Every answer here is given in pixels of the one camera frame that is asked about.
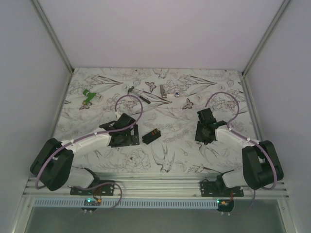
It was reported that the black fuse box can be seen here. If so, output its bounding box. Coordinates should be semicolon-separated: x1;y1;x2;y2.
142;129;161;145

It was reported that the grey metal clip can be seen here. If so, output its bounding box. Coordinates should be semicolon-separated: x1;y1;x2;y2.
159;85;167;99

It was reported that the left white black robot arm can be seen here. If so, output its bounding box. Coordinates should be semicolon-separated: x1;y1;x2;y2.
30;114;139;195

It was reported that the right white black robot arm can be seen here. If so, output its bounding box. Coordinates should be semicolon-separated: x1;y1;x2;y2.
195;108;284;197

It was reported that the floral printed table mat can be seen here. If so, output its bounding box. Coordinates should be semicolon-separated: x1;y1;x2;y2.
54;68;256;174

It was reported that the small black hammer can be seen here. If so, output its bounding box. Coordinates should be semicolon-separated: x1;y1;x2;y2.
128;86;151;104

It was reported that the green plastic connector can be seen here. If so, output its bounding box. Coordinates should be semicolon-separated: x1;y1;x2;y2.
79;89;97;110

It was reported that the left small circuit board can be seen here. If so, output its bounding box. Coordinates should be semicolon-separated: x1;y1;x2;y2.
84;198;102;206

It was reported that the small circuit board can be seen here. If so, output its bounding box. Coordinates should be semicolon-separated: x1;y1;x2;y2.
84;198;102;206
217;200;234;213

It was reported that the right small circuit board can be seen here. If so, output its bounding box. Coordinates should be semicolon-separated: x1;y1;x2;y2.
217;200;234;213

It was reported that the aluminium rail frame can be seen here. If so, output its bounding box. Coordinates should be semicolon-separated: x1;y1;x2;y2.
23;176;291;200

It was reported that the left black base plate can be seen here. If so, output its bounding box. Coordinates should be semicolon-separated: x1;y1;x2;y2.
69;181;115;197

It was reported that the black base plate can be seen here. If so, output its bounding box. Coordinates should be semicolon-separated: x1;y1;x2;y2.
200;179;244;198
69;181;115;197

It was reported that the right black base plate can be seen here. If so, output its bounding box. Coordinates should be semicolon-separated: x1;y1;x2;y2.
200;179;244;198

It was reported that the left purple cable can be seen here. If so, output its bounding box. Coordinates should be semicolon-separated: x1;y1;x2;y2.
35;94;144;216

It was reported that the white slotted cable duct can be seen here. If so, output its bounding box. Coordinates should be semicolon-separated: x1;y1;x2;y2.
33;199;219;209

